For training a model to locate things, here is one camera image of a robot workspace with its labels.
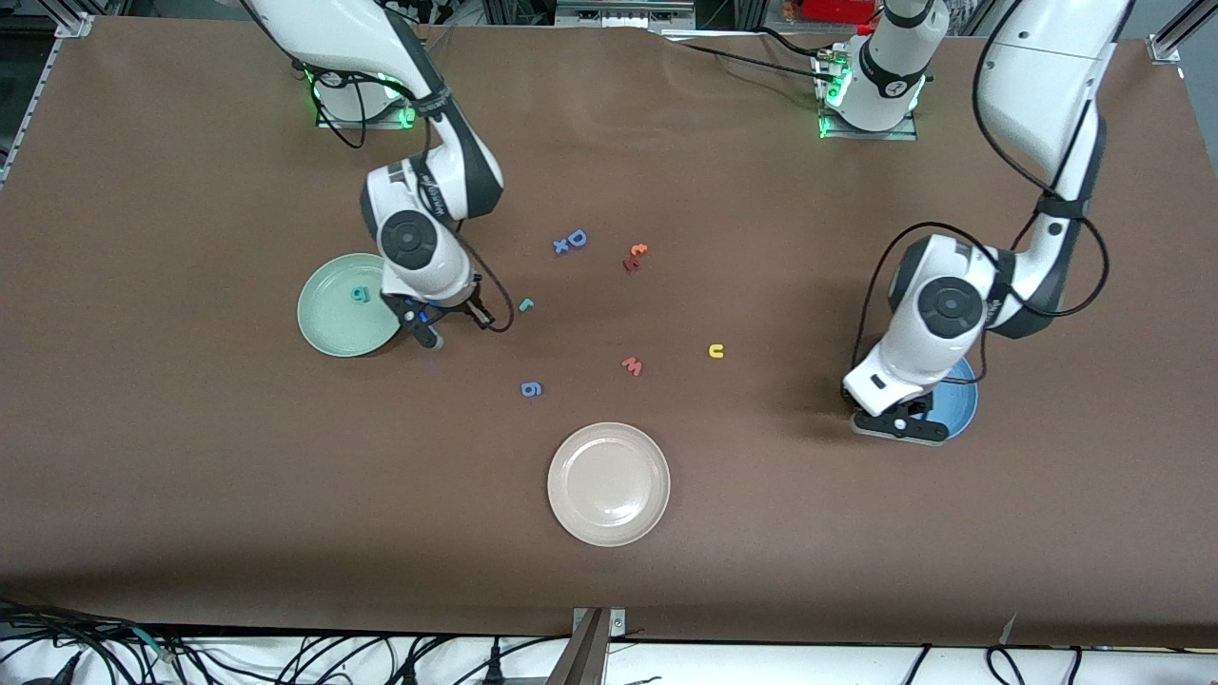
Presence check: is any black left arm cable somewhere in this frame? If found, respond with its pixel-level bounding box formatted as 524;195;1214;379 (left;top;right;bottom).
850;0;1111;386

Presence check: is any beige plate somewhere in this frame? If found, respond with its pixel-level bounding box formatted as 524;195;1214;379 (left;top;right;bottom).
546;421;672;548

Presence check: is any black base power cable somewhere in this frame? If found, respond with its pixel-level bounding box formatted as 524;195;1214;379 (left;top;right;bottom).
666;27;836;75

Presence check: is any brown table cover sheet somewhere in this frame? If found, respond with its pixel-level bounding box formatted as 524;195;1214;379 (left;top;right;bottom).
0;14;1218;650

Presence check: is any grey metal table bracket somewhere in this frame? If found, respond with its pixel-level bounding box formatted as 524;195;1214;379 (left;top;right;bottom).
547;607;629;685

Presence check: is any black looped floor cable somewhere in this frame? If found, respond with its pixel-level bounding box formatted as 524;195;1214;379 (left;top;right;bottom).
985;645;1027;685

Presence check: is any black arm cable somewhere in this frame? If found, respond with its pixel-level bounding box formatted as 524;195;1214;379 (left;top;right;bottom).
290;57;515;334
850;0;1111;386

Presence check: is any aluminium frame rail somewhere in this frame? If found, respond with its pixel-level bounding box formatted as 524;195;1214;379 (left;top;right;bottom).
0;10;96;191
1147;0;1218;66

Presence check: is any grey metal frame beam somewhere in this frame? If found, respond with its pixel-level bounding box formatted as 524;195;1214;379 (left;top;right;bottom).
555;0;697;29

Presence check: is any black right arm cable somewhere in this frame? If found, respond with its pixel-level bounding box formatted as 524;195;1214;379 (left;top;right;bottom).
290;57;515;334

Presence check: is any aluminium left arm base plate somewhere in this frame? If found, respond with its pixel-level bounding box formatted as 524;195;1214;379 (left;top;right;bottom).
815;48;920;142

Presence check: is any blue plate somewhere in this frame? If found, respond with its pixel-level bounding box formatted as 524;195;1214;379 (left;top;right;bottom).
913;357;980;444

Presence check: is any red box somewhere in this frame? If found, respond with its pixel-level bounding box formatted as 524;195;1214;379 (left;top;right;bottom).
802;0;881;25

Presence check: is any light green plate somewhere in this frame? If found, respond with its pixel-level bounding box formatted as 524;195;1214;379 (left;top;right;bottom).
296;252;411;359

